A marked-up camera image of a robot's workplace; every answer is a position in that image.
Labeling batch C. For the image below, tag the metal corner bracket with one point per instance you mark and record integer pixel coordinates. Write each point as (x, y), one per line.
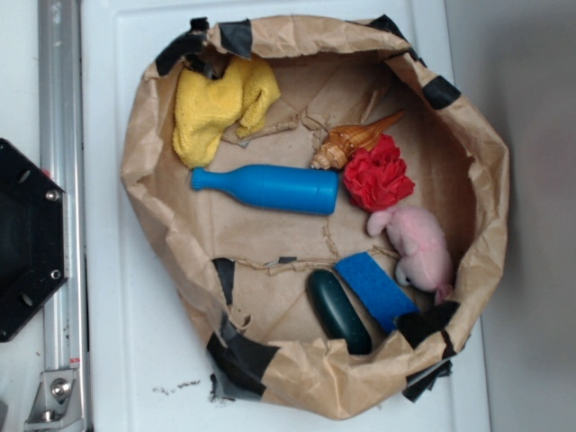
(57, 405)

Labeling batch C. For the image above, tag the pink plush toy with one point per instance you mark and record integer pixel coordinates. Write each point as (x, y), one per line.
(415, 234)

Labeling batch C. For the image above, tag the brown spiral seashell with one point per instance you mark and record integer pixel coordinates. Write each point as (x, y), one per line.
(344, 141)

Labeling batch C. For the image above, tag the red crumpled cloth flower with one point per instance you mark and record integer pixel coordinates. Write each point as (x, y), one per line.
(377, 179)

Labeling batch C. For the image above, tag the yellow terry cloth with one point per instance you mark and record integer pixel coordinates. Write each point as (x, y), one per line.
(205, 108)

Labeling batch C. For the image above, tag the blue plastic bottle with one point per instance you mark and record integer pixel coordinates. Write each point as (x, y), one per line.
(282, 188)

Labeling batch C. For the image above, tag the brown paper bag bin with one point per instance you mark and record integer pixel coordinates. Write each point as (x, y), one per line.
(241, 272)

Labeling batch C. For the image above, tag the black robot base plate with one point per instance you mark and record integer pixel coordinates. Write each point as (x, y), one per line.
(33, 258)

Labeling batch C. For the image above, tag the aluminium extrusion rail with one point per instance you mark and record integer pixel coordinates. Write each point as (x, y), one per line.
(65, 325)

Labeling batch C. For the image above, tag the blue sponge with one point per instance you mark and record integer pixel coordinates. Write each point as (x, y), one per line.
(380, 295)

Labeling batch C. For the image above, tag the dark green oval object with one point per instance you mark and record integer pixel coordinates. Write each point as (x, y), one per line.
(336, 313)

